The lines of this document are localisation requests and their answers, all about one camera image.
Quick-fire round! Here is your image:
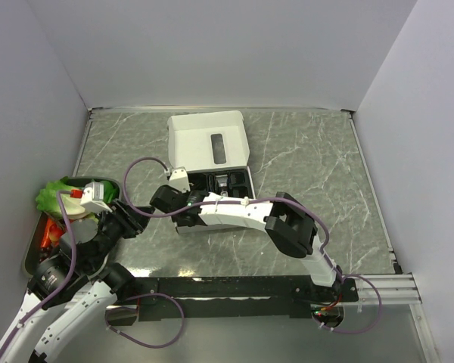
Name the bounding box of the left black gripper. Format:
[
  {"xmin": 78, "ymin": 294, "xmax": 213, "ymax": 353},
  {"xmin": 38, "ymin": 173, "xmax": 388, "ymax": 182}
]
[{"xmin": 85, "ymin": 197, "xmax": 155, "ymax": 271}]

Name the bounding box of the black silver hair clipper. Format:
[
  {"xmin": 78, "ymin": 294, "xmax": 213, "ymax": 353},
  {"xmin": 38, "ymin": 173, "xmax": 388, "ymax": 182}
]
[{"xmin": 215, "ymin": 174, "xmax": 229, "ymax": 196}]

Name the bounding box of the white box with black tray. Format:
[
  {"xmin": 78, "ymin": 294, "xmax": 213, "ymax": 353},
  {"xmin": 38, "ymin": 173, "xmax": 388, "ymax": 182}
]
[{"xmin": 167, "ymin": 110, "xmax": 255, "ymax": 235}]

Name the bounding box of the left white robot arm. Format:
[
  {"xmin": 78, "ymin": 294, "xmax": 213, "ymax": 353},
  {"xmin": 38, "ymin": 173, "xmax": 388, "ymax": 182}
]
[{"xmin": 0, "ymin": 200, "xmax": 154, "ymax": 362}]

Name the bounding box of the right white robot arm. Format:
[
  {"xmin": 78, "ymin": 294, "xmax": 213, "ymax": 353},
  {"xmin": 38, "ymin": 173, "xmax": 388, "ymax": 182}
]
[{"xmin": 151, "ymin": 185, "xmax": 342, "ymax": 301}]

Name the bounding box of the green leafy vegetable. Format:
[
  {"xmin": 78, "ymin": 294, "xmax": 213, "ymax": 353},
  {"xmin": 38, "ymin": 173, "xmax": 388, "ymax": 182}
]
[{"xmin": 101, "ymin": 180, "xmax": 120, "ymax": 204}]

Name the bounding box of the orange red pepper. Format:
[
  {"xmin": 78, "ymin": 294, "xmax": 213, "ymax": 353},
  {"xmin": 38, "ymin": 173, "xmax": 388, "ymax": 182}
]
[{"xmin": 40, "ymin": 218, "xmax": 64, "ymax": 250}]

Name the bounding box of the green lettuce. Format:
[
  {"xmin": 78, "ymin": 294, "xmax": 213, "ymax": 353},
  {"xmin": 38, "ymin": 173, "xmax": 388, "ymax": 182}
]
[{"xmin": 35, "ymin": 180, "xmax": 89, "ymax": 221}]

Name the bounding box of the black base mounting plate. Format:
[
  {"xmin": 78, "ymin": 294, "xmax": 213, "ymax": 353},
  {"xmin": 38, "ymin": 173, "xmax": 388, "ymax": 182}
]
[{"xmin": 117, "ymin": 275, "xmax": 359, "ymax": 321}]

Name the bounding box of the metal tray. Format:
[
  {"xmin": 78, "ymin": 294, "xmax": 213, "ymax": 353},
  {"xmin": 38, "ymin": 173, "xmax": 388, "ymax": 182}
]
[{"xmin": 22, "ymin": 176, "xmax": 123, "ymax": 278}]

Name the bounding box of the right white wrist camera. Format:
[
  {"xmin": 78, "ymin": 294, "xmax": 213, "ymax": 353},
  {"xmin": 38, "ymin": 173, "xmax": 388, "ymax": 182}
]
[{"xmin": 166, "ymin": 166, "xmax": 191, "ymax": 193}]

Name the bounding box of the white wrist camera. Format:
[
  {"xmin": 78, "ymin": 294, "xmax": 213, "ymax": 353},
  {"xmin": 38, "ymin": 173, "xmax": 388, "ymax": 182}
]
[
  {"xmin": 166, "ymin": 166, "xmax": 191, "ymax": 193},
  {"xmin": 70, "ymin": 181, "xmax": 112, "ymax": 214}
]

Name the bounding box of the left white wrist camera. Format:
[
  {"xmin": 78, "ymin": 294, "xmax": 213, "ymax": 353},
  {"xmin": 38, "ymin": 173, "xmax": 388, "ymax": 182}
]
[{"xmin": 70, "ymin": 181, "xmax": 112, "ymax": 214}]

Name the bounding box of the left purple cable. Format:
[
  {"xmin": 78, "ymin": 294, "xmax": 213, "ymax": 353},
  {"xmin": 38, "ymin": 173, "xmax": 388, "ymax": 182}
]
[{"xmin": 0, "ymin": 188, "xmax": 186, "ymax": 362}]

